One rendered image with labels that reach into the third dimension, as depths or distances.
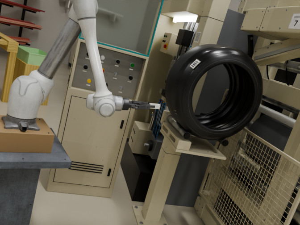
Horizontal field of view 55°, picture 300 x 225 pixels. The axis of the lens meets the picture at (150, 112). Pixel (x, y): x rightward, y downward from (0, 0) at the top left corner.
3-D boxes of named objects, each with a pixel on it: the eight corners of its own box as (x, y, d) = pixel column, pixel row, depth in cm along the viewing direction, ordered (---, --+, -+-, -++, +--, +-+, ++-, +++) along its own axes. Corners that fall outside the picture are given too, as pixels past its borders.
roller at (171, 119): (168, 122, 213) (166, 117, 211) (174, 119, 213) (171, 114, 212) (185, 140, 181) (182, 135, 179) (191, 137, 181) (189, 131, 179)
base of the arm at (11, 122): (5, 131, 148) (6, 121, 147) (1, 118, 166) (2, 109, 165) (41, 133, 158) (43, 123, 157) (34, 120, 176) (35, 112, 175)
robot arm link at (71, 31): (10, 99, 170) (21, 93, 191) (35, 114, 174) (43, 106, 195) (78, -16, 161) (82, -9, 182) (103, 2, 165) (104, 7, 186)
